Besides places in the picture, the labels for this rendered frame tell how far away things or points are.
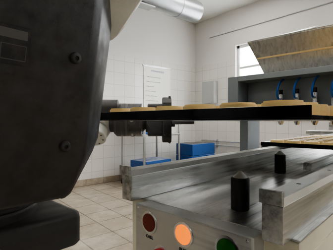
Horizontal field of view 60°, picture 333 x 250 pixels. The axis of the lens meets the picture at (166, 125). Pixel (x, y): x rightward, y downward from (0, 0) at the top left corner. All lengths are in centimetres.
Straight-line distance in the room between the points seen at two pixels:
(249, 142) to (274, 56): 39
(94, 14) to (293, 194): 32
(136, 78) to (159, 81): 52
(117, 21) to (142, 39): 507
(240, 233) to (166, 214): 14
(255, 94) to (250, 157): 42
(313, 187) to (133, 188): 31
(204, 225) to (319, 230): 17
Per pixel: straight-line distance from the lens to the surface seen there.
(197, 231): 48
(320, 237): 53
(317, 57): 121
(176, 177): 66
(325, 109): 47
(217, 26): 588
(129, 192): 58
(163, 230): 53
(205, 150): 514
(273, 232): 41
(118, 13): 26
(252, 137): 138
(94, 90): 23
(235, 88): 125
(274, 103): 36
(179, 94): 571
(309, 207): 49
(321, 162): 110
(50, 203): 31
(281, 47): 123
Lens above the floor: 99
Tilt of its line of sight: 1 degrees down
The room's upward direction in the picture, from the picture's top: straight up
